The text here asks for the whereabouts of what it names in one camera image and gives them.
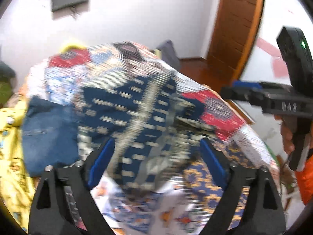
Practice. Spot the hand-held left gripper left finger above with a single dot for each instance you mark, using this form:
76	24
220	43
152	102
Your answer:
101	162

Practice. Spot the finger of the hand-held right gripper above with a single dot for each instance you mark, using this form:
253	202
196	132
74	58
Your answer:
234	93
245	84

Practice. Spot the blue denim jeans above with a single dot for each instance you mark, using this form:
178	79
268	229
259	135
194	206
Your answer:
49	137

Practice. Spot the yellow printed cloth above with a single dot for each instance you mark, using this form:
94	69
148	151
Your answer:
12	176

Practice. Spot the dark grey cloth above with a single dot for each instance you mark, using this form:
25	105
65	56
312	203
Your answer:
6	69

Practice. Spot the person's right hand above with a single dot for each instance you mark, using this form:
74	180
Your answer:
287	134

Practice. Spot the yellow pillow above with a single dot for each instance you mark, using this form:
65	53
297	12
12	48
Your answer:
72	47

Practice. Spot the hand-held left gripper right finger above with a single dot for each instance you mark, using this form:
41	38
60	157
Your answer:
215	162

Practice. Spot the patchwork printed bedspread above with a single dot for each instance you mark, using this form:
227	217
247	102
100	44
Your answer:
215	112

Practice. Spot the navy patterned hooded sweater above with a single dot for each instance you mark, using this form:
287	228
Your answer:
146	117

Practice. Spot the green cloth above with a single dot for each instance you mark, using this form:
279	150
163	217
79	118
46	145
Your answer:
5	90

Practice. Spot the grey bag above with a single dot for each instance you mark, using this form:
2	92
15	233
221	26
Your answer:
170	55

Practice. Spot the wooden door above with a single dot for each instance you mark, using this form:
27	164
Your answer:
234	29

